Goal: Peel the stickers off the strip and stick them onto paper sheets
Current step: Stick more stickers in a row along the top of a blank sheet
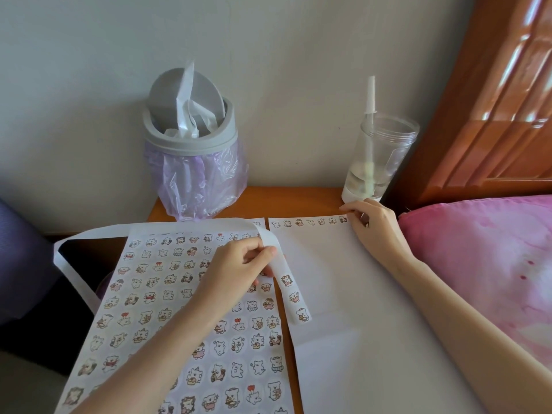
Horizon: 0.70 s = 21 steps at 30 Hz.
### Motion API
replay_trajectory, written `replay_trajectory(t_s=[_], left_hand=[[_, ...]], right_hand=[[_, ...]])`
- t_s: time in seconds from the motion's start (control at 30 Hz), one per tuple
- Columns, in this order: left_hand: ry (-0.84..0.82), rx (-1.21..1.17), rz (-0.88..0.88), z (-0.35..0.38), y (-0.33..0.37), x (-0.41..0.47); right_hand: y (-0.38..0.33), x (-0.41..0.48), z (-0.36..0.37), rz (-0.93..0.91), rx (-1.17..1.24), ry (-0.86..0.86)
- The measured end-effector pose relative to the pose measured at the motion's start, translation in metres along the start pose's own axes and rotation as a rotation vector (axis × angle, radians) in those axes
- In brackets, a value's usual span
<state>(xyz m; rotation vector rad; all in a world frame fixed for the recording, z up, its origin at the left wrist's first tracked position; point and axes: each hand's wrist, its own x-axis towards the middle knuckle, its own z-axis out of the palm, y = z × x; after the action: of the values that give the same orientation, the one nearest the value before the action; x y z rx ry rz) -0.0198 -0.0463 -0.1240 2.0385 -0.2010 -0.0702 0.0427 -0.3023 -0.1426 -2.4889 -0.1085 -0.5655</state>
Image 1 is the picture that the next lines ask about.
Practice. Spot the person's left hand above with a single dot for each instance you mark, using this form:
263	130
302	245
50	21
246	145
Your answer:
228	275

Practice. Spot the person's right hand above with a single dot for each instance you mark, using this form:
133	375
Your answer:
379	232

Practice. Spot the long white sticker strip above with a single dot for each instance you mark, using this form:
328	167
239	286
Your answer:
276	242

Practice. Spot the short row of cartoon stickers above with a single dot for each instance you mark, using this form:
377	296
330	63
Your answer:
297	222

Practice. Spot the rows of stuck cartoon stickers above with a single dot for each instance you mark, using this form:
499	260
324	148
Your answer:
146	297

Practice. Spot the white paper sheet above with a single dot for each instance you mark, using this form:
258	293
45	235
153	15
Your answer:
366	340
129	353

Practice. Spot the person's right forearm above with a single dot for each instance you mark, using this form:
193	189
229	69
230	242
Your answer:
465	336

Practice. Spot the person's left forearm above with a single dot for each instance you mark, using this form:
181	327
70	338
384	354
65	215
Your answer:
146	366

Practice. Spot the clear cup with white base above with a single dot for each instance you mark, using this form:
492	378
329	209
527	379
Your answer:
384	144

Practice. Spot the wooden nightstand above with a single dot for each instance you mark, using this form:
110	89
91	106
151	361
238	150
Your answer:
293	201

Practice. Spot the pink floral bedding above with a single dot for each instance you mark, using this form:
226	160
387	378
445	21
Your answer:
478	263

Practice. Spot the purple plastic container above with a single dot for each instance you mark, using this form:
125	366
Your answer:
103	284

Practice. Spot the wooden bed headboard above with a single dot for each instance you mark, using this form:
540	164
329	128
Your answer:
478	155

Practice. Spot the grey trash bin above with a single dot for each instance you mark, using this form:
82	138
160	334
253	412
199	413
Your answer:
189	147

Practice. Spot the white straw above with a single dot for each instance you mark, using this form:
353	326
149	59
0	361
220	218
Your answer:
370	92

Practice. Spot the white backing scraps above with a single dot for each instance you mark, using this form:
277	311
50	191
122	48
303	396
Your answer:
186	107

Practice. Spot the purple rolled mat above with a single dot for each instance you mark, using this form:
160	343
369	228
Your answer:
26	267

